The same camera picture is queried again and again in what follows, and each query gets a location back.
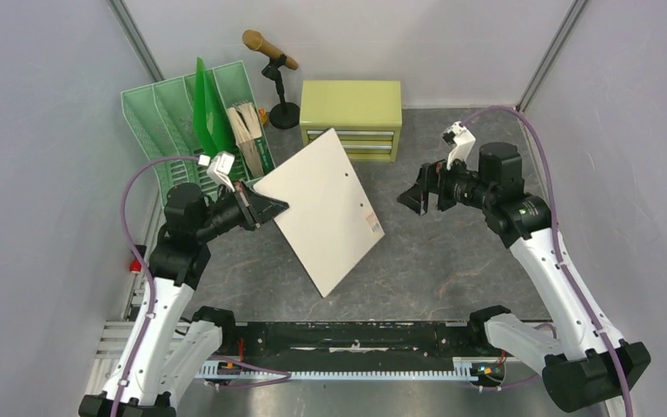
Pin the green plastic folder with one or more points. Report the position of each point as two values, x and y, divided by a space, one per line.
210 121

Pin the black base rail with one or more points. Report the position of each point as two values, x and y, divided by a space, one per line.
353 346

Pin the brown microphone on stand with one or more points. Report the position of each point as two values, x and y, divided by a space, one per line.
285 114

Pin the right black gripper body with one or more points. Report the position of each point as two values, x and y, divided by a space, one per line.
452 188

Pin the yellow-green drawer chest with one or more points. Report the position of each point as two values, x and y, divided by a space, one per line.
366 115

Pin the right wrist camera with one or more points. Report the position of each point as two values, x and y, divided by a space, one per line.
461 140

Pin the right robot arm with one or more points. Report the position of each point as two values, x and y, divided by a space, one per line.
588 360

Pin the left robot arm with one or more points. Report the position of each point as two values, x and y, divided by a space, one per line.
152 375

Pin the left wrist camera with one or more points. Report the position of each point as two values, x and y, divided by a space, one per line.
218 168

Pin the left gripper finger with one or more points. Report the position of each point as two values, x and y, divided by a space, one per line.
258 201
264 212

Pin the red knob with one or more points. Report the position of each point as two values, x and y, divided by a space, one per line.
135 267

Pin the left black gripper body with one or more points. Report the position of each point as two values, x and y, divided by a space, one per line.
242 201

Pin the small orange object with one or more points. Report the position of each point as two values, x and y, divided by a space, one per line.
263 116

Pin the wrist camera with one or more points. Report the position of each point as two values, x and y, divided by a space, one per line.
461 140
218 168

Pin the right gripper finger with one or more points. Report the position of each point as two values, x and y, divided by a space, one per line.
428 178
415 199

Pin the mint green file organizer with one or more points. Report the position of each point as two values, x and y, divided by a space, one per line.
160 115

